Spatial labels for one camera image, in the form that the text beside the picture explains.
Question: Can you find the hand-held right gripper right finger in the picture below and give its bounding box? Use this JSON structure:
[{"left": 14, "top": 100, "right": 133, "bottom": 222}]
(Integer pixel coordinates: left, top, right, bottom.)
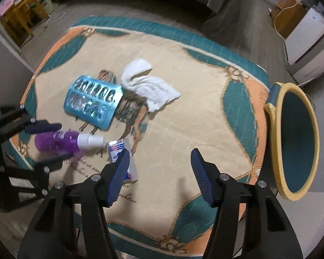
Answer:
[{"left": 190, "top": 148, "right": 304, "bottom": 259}]

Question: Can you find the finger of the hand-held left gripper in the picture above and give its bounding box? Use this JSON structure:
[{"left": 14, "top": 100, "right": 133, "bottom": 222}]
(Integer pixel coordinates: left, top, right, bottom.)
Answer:
[
  {"left": 0, "top": 104, "right": 62, "bottom": 141},
  {"left": 0, "top": 151, "right": 75, "bottom": 212}
]

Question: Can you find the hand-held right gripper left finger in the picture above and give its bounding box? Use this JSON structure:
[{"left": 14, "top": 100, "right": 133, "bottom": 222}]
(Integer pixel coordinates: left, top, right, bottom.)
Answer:
[{"left": 17, "top": 148, "right": 131, "bottom": 259}]

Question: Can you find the purple spray bottle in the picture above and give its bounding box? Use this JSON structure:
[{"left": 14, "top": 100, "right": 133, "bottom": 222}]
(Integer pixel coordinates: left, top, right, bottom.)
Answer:
[{"left": 34, "top": 130, "right": 107, "bottom": 157}]

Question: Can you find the small white striped packet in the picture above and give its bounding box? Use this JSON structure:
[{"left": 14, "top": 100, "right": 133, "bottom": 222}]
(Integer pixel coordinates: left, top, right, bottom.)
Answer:
[{"left": 106, "top": 137, "right": 139, "bottom": 182}]

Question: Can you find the yellow rimmed teal bin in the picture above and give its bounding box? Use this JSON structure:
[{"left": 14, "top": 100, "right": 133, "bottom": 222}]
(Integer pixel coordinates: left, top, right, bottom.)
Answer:
[{"left": 263, "top": 82, "right": 320, "bottom": 201}]

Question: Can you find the blue plastic blister tray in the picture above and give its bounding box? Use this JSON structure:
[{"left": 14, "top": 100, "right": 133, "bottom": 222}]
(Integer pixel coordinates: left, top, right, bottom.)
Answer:
[{"left": 63, "top": 75, "right": 125, "bottom": 132}]

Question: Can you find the wooden desk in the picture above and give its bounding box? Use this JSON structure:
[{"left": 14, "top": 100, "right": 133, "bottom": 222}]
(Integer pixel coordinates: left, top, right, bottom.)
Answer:
[{"left": 1, "top": 0, "right": 49, "bottom": 47}]

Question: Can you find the pink item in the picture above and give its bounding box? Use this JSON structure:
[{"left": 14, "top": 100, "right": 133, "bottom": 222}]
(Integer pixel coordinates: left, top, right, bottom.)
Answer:
[{"left": 0, "top": 0, "right": 19, "bottom": 15}]

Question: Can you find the teal and beige printed rug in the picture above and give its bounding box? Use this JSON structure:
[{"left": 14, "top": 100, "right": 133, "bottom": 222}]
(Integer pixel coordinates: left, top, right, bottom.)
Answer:
[{"left": 9, "top": 16, "right": 272, "bottom": 253}]

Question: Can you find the white towel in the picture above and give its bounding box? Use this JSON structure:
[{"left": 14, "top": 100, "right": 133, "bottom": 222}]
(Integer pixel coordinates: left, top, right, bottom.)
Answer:
[{"left": 120, "top": 58, "right": 182, "bottom": 113}]

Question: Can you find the green and white bucket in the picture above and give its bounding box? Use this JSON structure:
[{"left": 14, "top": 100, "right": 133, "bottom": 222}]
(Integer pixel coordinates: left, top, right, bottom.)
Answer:
[{"left": 32, "top": 0, "right": 55, "bottom": 15}]

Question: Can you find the white air purifier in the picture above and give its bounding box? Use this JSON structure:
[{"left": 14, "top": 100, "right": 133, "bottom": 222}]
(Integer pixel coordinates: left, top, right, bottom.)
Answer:
[{"left": 283, "top": 5, "right": 324, "bottom": 83}]

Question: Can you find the grey blanket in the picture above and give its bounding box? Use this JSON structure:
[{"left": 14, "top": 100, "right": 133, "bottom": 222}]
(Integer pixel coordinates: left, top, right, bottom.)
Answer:
[{"left": 201, "top": 0, "right": 257, "bottom": 39}]

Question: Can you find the wooden cabinet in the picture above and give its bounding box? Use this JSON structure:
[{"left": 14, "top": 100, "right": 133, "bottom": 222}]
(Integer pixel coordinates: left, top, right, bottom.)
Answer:
[{"left": 271, "top": 0, "right": 307, "bottom": 39}]

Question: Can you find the white cable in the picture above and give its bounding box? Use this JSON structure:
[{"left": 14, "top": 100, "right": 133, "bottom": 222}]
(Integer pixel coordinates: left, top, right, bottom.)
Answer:
[{"left": 271, "top": 1, "right": 300, "bottom": 42}]

